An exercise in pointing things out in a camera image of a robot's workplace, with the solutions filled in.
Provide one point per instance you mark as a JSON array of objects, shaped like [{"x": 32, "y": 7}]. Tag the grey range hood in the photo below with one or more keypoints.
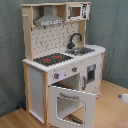
[{"x": 48, "y": 18}]

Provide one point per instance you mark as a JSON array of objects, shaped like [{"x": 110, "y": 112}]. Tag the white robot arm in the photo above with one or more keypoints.
[{"x": 124, "y": 97}]

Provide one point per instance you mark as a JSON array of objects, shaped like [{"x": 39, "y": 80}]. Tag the red right stove knob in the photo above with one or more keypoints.
[{"x": 74, "y": 69}]

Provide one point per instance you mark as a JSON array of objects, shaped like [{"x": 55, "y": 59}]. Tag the grey toy sink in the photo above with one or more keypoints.
[{"x": 79, "y": 51}]

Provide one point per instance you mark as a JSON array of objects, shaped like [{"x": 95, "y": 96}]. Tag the red stove knob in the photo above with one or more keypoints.
[
  {"x": 74, "y": 69},
  {"x": 56, "y": 75}
]

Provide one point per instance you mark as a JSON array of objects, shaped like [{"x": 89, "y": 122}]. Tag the black toy stovetop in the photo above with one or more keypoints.
[{"x": 52, "y": 59}]

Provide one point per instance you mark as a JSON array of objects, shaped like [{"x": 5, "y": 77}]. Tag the grey dishwasher panel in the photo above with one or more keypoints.
[{"x": 91, "y": 73}]

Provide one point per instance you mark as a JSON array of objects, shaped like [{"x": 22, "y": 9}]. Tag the wooden toy kitchen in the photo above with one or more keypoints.
[{"x": 46, "y": 40}]

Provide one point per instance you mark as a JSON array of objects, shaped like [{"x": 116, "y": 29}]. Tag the red left stove knob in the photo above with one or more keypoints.
[{"x": 56, "y": 75}]

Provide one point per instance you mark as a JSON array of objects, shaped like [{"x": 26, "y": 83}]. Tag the white toy microwave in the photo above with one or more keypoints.
[{"x": 78, "y": 11}]

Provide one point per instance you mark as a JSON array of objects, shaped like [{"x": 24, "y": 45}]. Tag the white oven door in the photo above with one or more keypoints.
[{"x": 63, "y": 101}]

